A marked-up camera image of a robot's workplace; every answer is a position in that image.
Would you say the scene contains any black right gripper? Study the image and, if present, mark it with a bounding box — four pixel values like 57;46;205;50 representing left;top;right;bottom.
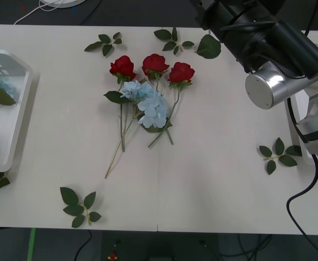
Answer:
195;0;225;32

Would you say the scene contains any red artificial rose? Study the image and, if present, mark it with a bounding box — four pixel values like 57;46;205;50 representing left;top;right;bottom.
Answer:
141;53;174;145
147;61;195;148
109;55;137;152

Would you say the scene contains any dark robot base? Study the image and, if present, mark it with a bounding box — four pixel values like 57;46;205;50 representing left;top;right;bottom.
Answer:
101;232;221;261

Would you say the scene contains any single large green leaf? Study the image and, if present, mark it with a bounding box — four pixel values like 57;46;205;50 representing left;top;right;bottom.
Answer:
194;34;222;60

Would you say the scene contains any white round base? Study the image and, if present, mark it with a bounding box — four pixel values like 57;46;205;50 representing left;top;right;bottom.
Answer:
39;0;86;9

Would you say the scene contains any shallow white box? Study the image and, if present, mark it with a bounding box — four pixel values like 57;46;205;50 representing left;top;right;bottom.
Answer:
285;45;318;166
0;49;34;173

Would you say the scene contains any white cable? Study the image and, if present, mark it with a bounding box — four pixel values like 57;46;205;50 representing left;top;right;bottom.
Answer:
13;0;67;26

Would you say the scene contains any black floor cable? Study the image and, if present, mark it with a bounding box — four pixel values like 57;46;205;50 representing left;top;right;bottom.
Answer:
74;230;94;261

